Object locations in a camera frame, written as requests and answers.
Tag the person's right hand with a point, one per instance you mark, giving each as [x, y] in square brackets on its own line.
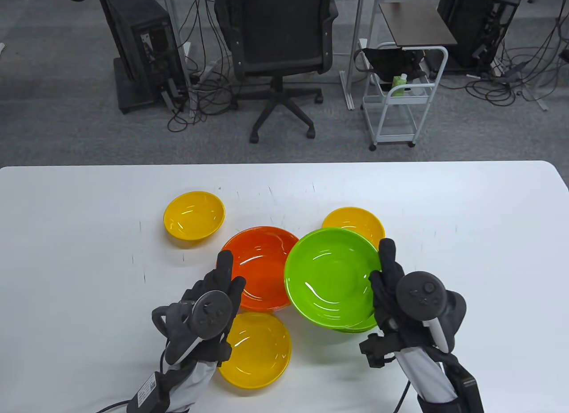
[386, 297]

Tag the person's left hand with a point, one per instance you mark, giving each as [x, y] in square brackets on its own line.
[218, 279]

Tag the grey handheld controller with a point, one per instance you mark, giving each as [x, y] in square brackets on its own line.
[211, 315]
[420, 295]

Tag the orange bowl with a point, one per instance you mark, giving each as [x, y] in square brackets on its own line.
[258, 262]
[266, 310]

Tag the yellow bowl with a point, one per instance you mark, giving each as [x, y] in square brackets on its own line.
[258, 355]
[193, 215]
[351, 218]

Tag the white utility cart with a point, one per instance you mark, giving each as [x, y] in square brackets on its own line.
[402, 102]

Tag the green bottle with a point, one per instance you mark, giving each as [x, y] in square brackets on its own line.
[398, 86]

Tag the black bag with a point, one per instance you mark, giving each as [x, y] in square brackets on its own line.
[391, 59]

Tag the black computer tower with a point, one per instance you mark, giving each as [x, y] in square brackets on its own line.
[475, 17]
[138, 39]

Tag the black office chair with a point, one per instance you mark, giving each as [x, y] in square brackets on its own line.
[280, 30]

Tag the brown side table top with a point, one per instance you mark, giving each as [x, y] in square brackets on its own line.
[415, 24]

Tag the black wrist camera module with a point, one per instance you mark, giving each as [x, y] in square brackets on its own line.
[469, 390]
[149, 393]

